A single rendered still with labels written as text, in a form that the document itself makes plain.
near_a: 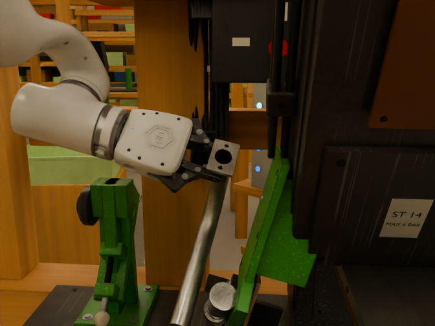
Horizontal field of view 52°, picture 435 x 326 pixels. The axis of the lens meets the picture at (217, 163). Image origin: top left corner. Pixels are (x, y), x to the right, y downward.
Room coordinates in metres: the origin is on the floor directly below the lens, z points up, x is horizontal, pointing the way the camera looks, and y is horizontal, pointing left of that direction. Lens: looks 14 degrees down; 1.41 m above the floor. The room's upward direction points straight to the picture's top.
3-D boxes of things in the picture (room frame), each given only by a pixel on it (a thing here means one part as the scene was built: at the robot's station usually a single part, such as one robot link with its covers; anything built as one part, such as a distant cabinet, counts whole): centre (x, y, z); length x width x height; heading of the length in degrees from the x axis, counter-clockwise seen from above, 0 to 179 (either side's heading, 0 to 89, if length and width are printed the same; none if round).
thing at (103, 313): (0.71, 0.20, 0.96); 0.06 x 0.03 x 0.06; 175
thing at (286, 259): (0.58, -0.09, 1.17); 0.13 x 0.12 x 0.20; 85
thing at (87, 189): (0.80, 0.25, 1.12); 0.07 x 0.03 x 0.08; 175
